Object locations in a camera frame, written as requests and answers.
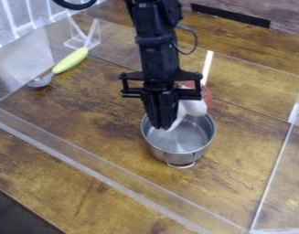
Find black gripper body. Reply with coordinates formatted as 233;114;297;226
119;45;204;100

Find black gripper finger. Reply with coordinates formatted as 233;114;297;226
160;90;178;130
141;91;162;128

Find white red toy mushroom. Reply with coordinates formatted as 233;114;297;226
168;84;213;132

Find silver metal pot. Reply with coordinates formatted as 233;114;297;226
141;114;217;168

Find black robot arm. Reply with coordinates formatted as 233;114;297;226
121;0;204;130

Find clear acrylic stand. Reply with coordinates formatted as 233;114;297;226
65;17;102;49

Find black strip on table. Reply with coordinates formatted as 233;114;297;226
192;3;272;28

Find black cable loop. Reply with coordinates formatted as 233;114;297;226
172;23;200;56

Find green handled metal spoon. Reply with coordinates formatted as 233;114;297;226
29;47;90;88

